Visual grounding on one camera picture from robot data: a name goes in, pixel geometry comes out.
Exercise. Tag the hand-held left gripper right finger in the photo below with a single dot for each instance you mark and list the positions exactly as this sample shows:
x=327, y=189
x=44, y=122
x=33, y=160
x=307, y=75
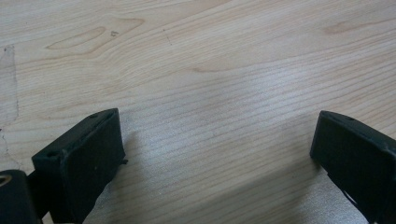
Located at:
x=358, y=155

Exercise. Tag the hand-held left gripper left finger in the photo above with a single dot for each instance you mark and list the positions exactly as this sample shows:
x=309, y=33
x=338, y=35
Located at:
x=81, y=165

